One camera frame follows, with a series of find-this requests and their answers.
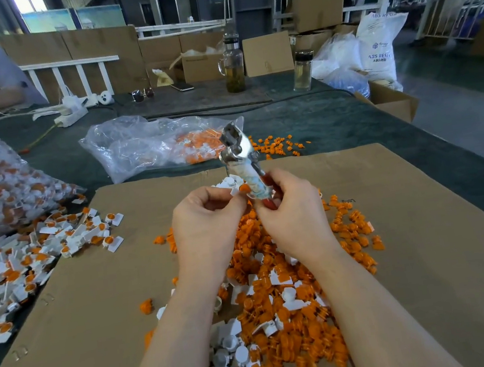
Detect person's right hand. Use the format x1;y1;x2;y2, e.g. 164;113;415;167
250;163;340;264

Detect person's left hand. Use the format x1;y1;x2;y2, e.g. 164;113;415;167
166;181;258;286

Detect silver red-handled pliers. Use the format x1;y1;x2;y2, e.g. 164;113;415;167
215;117;279;206

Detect orange white plastic piece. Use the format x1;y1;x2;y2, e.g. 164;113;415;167
105;212;127;229
105;235;126;254

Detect pile of orange and white parts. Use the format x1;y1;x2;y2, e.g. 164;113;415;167
123;157;401;367

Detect pile of assembled white-orange parts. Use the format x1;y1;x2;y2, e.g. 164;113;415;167
0;188;145;367

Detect person's left forearm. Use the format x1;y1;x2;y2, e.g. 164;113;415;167
102;268;236;367

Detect person's right forearm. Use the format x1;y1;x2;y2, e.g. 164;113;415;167
305;227;465;367

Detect scatter of orange offcuts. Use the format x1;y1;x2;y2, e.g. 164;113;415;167
249;128;314;163

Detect small clear plastic bag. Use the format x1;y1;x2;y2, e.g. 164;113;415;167
77;101;250;189

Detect open brown cardboard box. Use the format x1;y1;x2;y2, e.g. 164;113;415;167
354;76;423;130

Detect glass bottle with black lid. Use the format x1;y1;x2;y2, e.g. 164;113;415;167
289;50;320;94

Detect clear blue plastic bag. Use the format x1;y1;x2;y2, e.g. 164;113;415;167
307;32;373;105

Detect flat brown cardboard panel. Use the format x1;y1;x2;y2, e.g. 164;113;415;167
241;31;296;78

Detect brown cardboard sheet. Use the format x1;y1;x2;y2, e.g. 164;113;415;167
0;167;257;367
224;130;484;367

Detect glass tea jar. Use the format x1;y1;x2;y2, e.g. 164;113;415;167
215;34;249;96

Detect open cardboard box with paper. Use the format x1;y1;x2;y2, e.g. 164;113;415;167
167;43;233;87

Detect white power strip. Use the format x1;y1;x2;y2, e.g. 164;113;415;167
29;89;116;132

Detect white woven sack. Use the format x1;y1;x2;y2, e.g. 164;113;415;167
351;0;419;97

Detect row of upright cardboard sheets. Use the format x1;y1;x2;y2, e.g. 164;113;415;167
0;7;237;111

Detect dark steel pillar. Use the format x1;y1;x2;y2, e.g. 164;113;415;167
232;0;285;41

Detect white metal rack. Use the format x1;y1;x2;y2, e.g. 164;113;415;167
412;0;484;49

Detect white railing frame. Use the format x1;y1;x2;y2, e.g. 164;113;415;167
19;53;125;108

